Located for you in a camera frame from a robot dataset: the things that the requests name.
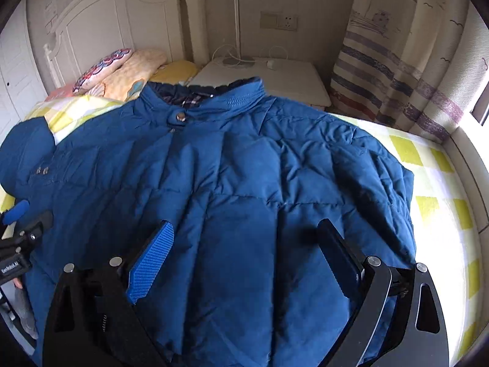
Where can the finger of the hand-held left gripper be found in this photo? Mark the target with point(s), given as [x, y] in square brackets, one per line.
[38, 224]
[15, 211]

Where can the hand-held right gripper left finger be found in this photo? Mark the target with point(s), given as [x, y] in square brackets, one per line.
[152, 260]

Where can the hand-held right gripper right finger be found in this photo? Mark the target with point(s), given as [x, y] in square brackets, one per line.
[338, 260]

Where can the blue padded jacket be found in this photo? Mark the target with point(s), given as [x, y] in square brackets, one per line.
[229, 179]

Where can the person's left hand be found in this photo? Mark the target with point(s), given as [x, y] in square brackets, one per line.
[25, 309]

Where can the yellow checked bed sheet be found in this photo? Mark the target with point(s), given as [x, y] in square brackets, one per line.
[431, 214]

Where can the white wardrobe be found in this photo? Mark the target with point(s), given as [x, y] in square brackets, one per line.
[17, 84]

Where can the pink cloth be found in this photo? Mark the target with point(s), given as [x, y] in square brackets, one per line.
[63, 92]

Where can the white window sill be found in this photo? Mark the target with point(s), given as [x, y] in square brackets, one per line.
[468, 176]

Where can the round patterned pillow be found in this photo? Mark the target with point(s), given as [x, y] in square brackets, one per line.
[101, 68]

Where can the peach printed pillow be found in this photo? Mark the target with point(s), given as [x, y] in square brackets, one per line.
[133, 72]

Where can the white nightstand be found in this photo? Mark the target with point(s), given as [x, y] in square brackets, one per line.
[282, 80]

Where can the yellow pillow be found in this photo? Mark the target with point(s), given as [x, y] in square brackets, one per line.
[177, 70]

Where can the white wooden headboard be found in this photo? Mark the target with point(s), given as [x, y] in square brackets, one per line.
[114, 26]

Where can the window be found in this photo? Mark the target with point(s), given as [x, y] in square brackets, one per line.
[482, 107]

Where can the striped printed curtain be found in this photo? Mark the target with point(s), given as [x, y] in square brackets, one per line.
[405, 53]

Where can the white pole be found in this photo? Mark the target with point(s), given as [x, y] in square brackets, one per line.
[237, 15]

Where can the white wall socket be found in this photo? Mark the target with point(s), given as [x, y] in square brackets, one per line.
[289, 21]

